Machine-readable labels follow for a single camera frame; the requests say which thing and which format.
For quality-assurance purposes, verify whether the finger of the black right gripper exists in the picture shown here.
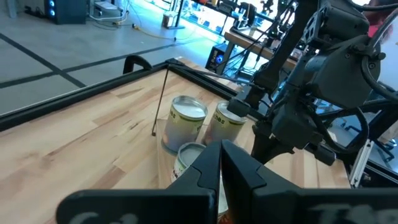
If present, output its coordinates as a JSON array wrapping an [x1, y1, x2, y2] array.
[[250, 123, 295, 166], [226, 98, 261, 121]]

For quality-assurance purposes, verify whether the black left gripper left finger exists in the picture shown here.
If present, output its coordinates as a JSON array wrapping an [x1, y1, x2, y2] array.
[[55, 139, 222, 224]]

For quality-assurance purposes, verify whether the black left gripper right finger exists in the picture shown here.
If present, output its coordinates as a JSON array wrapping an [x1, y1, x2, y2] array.
[[221, 140, 398, 224]]

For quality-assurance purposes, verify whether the watermelon print tin can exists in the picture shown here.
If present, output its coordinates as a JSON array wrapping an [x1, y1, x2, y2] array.
[[203, 100, 249, 147]]

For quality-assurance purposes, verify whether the small red-label tin can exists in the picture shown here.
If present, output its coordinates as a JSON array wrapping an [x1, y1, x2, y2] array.
[[170, 142, 208, 184]]

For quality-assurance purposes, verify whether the green dotted tin can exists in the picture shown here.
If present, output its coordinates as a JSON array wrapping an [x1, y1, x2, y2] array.
[[161, 95, 209, 154]]

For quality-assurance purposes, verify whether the person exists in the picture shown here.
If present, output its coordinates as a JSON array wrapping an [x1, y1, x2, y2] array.
[[366, 0, 394, 41]]

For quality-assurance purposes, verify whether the computer with blue fan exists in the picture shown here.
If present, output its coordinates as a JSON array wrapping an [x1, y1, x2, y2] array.
[[205, 42, 233, 75]]

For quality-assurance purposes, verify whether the wooden workbench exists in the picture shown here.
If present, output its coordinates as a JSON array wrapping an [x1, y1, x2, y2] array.
[[223, 29, 299, 71]]

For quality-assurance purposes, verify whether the silver aluminium extrusion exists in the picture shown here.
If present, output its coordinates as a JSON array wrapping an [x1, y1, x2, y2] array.
[[348, 139, 374, 189]]

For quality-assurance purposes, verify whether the small grey bin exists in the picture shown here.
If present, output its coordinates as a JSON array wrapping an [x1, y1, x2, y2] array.
[[161, 11, 178, 29]]

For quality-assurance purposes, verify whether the black computer tower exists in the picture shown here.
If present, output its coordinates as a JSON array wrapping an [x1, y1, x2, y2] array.
[[43, 0, 88, 25]]

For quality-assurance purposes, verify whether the black arched handle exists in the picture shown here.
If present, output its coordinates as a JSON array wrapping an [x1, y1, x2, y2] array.
[[123, 55, 153, 75]]

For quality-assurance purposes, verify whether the black aluminium table frame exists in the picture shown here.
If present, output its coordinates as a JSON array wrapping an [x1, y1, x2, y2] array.
[[0, 57, 246, 131]]

